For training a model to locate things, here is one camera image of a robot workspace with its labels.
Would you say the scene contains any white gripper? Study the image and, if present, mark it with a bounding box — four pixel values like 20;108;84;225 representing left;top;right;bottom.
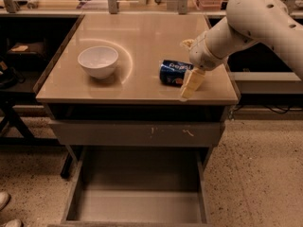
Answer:
180;31;227;99

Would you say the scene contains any blue pepsi can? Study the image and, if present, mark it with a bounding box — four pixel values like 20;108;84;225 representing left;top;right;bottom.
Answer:
159;60;193;86

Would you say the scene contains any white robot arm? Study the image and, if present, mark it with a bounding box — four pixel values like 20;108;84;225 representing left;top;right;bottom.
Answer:
181;0;303;99

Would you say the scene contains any grey drawer cabinet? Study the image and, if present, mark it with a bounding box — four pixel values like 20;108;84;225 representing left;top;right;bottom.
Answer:
32;13;241;179

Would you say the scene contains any closed top drawer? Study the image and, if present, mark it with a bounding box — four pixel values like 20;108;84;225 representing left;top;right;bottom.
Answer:
49;120;224;148

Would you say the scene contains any open middle drawer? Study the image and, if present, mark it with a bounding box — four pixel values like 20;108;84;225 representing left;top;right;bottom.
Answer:
47;148;212;227

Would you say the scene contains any white ceramic bowl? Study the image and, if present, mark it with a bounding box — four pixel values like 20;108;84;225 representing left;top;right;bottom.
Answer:
78;46;118;79

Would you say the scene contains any white shoe upper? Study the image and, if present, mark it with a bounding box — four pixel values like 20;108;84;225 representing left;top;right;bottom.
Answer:
0;191;10;210

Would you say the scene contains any white shoe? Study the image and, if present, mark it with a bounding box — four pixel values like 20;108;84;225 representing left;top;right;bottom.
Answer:
0;219;23;227
0;191;10;210

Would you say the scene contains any white shoe lower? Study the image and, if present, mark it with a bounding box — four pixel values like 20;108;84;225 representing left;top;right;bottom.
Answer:
0;219;23;227

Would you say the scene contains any black stool frame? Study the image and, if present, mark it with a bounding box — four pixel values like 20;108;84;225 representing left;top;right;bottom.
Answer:
0;95;74;179

